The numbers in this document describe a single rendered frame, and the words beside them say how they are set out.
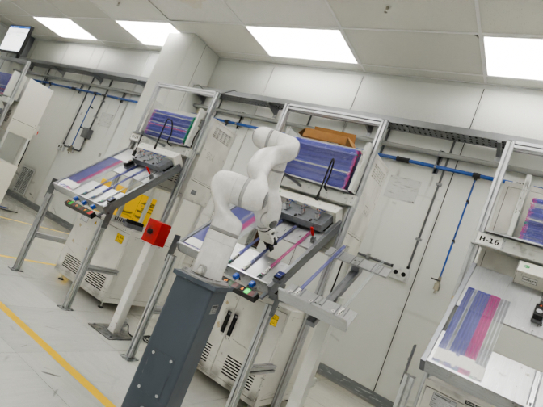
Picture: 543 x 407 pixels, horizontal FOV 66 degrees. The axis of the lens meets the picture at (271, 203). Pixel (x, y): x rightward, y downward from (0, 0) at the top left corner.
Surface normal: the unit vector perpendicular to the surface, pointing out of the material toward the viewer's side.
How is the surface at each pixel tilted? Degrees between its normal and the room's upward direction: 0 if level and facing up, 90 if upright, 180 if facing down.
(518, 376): 44
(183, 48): 90
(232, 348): 90
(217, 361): 90
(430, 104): 90
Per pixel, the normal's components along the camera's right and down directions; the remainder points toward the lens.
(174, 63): -0.48, -0.28
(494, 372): -0.07, -0.85
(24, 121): 0.79, 0.26
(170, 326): -0.26, -0.20
